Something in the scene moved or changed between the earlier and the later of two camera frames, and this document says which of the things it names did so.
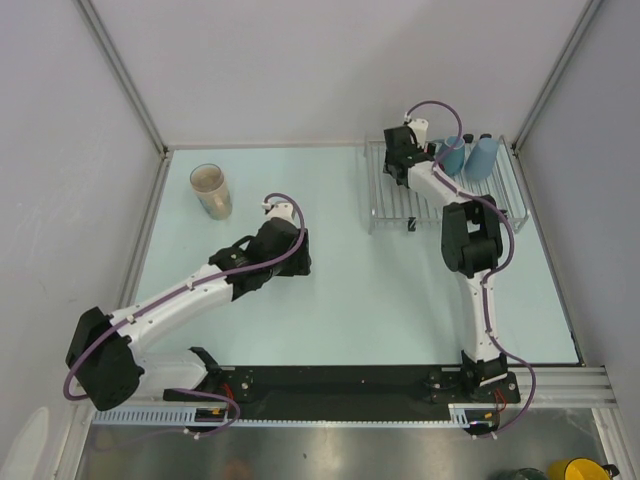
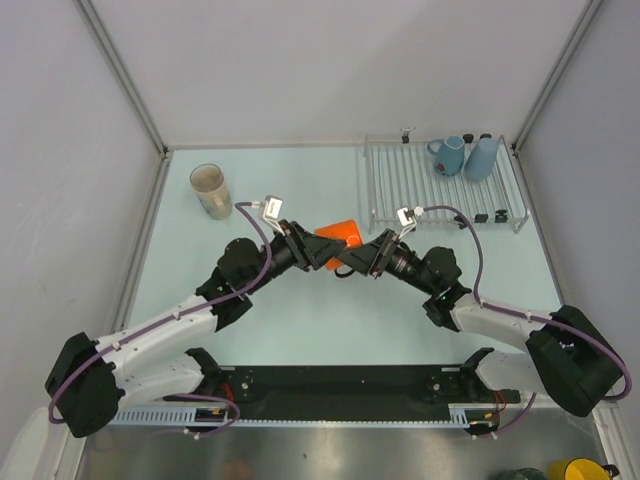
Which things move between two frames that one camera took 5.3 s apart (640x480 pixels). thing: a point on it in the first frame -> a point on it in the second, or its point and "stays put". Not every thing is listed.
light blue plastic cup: [481, 162] stays put
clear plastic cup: [208, 179] stays put
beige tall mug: [210, 188] stays put
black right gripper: [388, 159] -> [374, 257]
